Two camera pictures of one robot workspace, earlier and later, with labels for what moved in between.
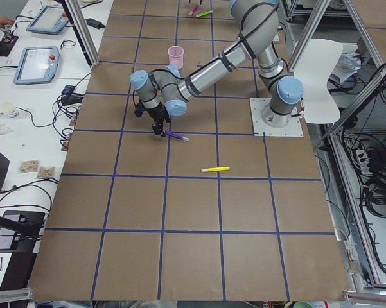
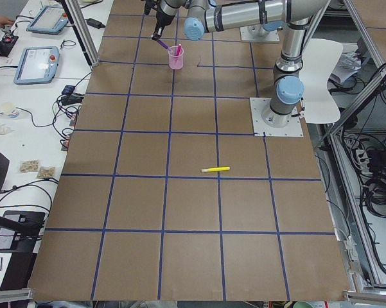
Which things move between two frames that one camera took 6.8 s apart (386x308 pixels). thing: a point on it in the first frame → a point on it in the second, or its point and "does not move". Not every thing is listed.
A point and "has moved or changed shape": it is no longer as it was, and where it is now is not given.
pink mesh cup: (175, 54) does not move
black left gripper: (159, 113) → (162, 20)
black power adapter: (94, 23) does not move
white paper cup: (10, 108) does not move
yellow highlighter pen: (214, 169) does not move
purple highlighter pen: (176, 135) → (162, 44)
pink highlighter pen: (194, 8) has moved or changed shape
